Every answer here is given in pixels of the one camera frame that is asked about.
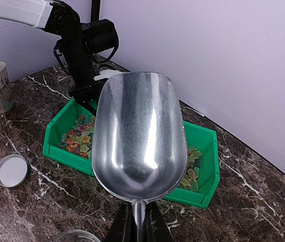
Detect metal scoop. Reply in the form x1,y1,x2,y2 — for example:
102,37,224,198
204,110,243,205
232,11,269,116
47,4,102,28
91,72,188,241

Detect left black frame post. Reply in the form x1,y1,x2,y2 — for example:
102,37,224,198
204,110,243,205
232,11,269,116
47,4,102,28
91,0,101,22

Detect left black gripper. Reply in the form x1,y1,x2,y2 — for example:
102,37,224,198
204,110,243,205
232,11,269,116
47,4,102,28
68,54,102,102

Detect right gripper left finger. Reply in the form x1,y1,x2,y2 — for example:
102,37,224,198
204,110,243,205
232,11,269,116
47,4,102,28
103,203,134,242

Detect clear plastic jar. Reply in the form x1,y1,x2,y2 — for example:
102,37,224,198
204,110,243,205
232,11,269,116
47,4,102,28
53,229,100,242

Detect star gummy candies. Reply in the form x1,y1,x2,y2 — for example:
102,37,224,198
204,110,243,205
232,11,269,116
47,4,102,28
58,113,96,159

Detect green yellow gummy candies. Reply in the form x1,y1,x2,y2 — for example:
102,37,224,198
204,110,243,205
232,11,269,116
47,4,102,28
179,146,201,192

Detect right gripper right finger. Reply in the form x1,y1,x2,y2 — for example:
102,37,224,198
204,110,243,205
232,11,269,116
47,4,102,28
145,202,174,242

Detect white jar lid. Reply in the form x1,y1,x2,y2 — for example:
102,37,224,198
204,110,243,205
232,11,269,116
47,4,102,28
0,154,29,188

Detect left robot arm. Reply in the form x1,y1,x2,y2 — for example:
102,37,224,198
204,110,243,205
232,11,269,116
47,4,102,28
0,1,102,103

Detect green three-compartment bin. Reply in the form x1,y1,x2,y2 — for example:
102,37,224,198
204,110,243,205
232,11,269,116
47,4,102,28
43,100,220,208

